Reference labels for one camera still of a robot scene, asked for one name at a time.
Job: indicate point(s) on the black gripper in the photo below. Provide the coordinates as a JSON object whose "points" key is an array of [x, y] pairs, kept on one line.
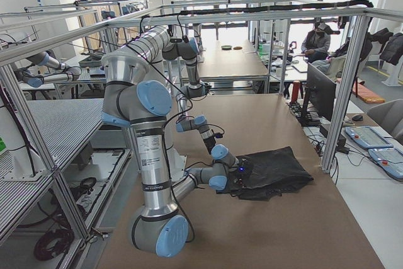
{"points": [[237, 178]]}

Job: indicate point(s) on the black t-shirt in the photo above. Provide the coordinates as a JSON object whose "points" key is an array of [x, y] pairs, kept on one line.
{"points": [[275, 172]]}

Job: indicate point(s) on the red bottle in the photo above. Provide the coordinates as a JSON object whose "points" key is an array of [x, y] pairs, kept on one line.
{"points": [[295, 91]]}

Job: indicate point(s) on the black computer monitor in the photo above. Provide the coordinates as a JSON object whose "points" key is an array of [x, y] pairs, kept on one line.
{"points": [[320, 92]]}

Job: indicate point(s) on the computer mouse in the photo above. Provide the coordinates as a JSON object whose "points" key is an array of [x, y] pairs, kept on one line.
{"points": [[357, 118]]}

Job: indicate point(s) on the blue teach pendant far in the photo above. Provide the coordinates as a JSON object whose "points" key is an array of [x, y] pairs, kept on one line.
{"points": [[367, 138]]}

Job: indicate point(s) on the blue teach pendant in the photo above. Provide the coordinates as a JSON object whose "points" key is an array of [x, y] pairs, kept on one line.
{"points": [[367, 138], [390, 160]]}

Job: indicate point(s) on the seated person with mask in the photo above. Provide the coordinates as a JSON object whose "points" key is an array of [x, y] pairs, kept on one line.
{"points": [[316, 44]]}

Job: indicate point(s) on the blue teach pendant near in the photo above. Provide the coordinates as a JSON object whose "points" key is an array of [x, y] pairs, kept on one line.
{"points": [[390, 160]]}

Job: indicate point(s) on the aluminium cage frame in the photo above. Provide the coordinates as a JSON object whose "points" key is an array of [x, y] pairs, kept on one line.
{"points": [[32, 160]]}

